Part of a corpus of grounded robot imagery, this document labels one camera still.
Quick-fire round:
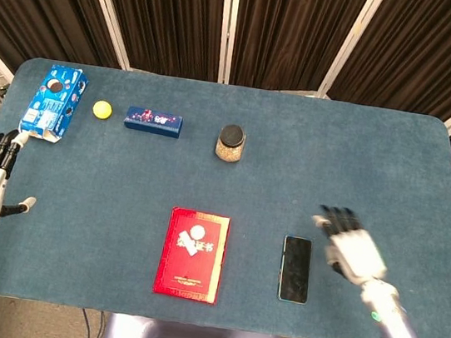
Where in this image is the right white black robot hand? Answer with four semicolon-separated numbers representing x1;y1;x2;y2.
303;202;396;291

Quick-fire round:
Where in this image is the red certificate booklet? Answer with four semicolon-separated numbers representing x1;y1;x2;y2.
151;205;232;307

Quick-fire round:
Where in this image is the black smartphone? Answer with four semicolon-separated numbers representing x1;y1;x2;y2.
275;235;317;306

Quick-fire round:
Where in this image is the blue cookie box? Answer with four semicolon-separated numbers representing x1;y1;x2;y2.
17;60;92;148

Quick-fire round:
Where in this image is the blue felt table mat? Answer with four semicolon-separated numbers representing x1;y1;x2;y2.
0;51;451;338

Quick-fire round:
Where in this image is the yellow ball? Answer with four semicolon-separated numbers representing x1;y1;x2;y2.
91;98;115;122

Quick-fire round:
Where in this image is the glass jar with black lid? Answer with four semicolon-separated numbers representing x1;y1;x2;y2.
212;122;249;166

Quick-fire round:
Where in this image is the dark blue rectangular box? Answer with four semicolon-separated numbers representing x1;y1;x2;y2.
121;105;186;140

